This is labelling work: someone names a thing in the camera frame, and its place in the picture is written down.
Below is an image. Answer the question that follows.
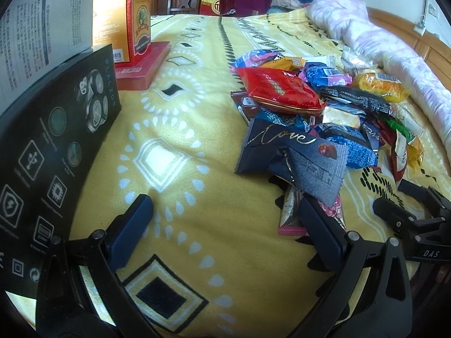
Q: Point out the yellow orange snack bag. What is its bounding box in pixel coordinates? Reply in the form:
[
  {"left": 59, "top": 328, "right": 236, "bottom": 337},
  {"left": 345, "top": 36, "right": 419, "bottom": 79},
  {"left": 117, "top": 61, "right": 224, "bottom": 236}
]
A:
[{"left": 352, "top": 72, "right": 410, "bottom": 103}]

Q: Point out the large red snack bag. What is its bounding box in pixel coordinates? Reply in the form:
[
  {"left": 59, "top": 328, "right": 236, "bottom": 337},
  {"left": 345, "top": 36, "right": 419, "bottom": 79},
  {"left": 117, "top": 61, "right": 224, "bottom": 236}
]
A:
[{"left": 236, "top": 67, "right": 326, "bottom": 116}]

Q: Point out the blue pink cookie pack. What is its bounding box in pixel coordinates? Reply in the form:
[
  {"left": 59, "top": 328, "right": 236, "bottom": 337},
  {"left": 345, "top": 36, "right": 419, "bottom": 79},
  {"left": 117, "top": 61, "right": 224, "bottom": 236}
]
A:
[{"left": 303, "top": 61, "right": 352, "bottom": 89}]

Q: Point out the navy love chocolate bag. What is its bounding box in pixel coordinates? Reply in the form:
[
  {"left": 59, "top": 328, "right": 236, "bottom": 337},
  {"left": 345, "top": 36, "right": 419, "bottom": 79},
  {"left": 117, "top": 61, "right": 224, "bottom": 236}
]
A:
[{"left": 235, "top": 118, "right": 349, "bottom": 206}]

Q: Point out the yellow patterned bedspread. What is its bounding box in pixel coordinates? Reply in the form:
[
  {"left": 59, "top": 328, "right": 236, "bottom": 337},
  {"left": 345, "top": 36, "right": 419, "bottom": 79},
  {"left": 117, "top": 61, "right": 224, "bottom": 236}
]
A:
[{"left": 6, "top": 8, "right": 451, "bottom": 338}]

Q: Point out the black electronics box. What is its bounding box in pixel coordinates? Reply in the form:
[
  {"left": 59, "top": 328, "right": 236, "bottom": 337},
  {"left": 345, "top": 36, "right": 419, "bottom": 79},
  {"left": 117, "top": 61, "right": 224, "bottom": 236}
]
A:
[{"left": 0, "top": 45, "right": 121, "bottom": 298}]

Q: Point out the wooden headboard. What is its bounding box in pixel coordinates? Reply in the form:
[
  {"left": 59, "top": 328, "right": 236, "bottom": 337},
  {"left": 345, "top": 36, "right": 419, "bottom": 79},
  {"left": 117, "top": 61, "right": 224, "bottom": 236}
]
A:
[{"left": 367, "top": 8, "right": 451, "bottom": 90}]

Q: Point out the white printed box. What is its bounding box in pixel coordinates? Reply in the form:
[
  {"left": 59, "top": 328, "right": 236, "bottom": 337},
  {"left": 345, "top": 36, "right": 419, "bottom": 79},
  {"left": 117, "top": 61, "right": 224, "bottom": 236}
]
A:
[{"left": 1, "top": 0, "right": 93, "bottom": 112}]

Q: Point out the white pink quilt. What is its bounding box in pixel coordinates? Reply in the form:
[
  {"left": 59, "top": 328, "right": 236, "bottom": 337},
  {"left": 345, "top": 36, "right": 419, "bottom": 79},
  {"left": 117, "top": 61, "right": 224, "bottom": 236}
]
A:
[{"left": 306, "top": 0, "right": 450, "bottom": 157}]

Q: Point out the orange red tea box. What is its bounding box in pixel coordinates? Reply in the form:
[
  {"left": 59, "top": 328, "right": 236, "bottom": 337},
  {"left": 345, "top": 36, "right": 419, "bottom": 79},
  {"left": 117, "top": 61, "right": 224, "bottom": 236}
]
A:
[{"left": 92, "top": 0, "right": 151, "bottom": 66}]

